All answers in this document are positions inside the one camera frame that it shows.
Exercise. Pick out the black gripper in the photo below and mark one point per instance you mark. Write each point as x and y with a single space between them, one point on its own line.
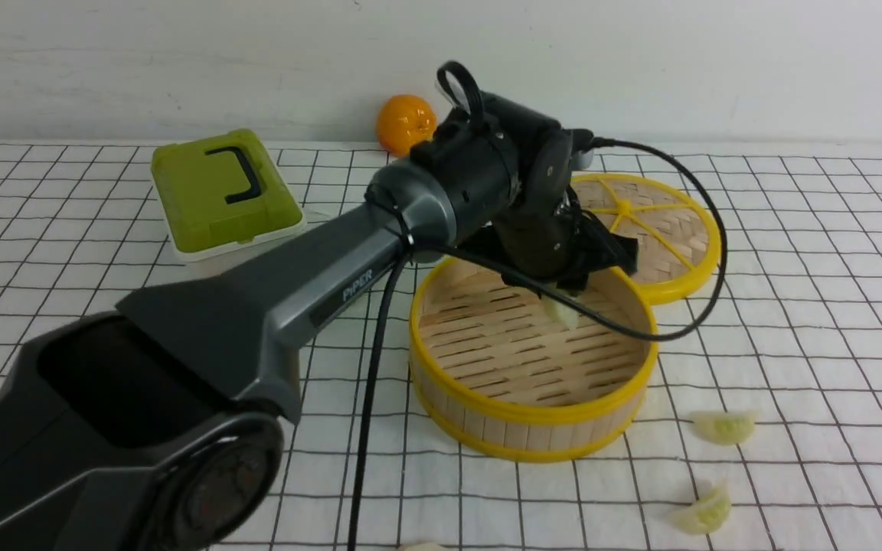
562 248

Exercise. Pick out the pale dumpling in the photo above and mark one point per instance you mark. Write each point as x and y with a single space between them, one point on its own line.
708 514
560 313
724 428

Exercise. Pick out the white dumpling bottom edge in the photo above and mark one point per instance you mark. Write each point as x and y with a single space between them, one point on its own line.
423 546

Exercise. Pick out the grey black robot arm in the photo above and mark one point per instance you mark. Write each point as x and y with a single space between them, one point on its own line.
156 426

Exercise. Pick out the yellow rimmed bamboo steamer lid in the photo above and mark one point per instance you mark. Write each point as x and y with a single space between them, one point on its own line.
679 242

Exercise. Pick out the yellow rimmed bamboo steamer tray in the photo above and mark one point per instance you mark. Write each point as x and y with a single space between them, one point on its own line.
497 373

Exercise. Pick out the orange plastic fruit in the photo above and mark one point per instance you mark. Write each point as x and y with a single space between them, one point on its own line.
404 121

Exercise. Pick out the white grid tablecloth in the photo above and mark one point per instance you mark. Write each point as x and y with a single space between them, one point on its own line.
796 337

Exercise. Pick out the green lidded white box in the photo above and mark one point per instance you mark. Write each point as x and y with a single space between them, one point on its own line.
223 200

